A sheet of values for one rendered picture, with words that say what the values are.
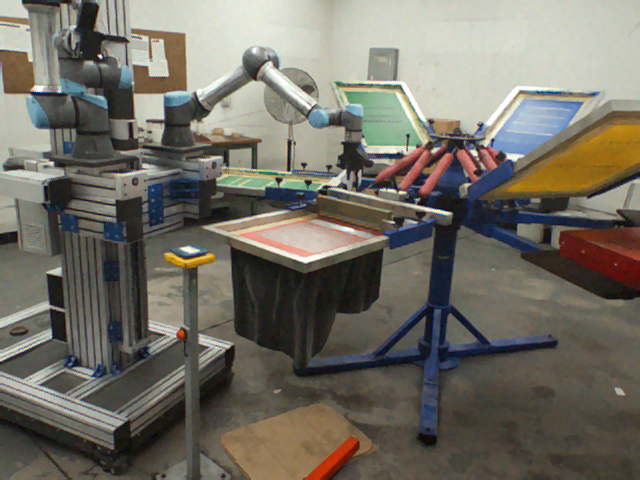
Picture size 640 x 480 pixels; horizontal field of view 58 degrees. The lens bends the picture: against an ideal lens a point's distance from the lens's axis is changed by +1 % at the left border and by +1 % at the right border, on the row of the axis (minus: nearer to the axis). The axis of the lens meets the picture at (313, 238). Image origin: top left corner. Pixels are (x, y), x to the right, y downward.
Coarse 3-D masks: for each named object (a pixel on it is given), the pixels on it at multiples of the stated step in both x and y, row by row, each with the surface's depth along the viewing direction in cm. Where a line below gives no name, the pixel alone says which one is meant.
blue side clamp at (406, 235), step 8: (416, 224) 241; (424, 224) 239; (432, 224) 244; (384, 232) 226; (392, 232) 223; (400, 232) 227; (408, 232) 231; (416, 232) 236; (424, 232) 240; (392, 240) 224; (400, 240) 228; (408, 240) 233; (416, 240) 237; (392, 248) 225
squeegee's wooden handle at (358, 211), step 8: (320, 200) 260; (328, 200) 257; (336, 200) 254; (344, 200) 253; (320, 208) 261; (328, 208) 258; (336, 208) 254; (344, 208) 251; (352, 208) 248; (360, 208) 245; (368, 208) 242; (376, 208) 241; (352, 216) 249; (360, 216) 246; (368, 216) 242; (376, 216) 240; (384, 216) 237; (392, 216) 238; (376, 224) 240
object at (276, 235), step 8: (288, 224) 250; (296, 224) 251; (304, 224) 251; (312, 224) 252; (336, 224) 254; (344, 224) 254; (248, 232) 235; (256, 232) 236; (264, 232) 236; (272, 232) 237; (280, 232) 237; (288, 232) 238; (296, 232) 238; (304, 232) 239; (312, 232) 239; (320, 232) 240; (256, 240) 225; (264, 240) 225; (272, 240) 225; (280, 240) 226; (288, 240) 226
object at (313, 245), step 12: (360, 228) 249; (300, 240) 227; (312, 240) 228; (324, 240) 228; (336, 240) 229; (348, 240) 230; (360, 240) 231; (288, 252) 212; (300, 252) 212; (312, 252) 213; (324, 252) 214
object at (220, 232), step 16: (224, 224) 232; (240, 224) 238; (256, 224) 245; (224, 240) 218; (240, 240) 212; (368, 240) 219; (384, 240) 222; (272, 256) 201; (288, 256) 196; (320, 256) 197; (336, 256) 201; (352, 256) 208; (304, 272) 191
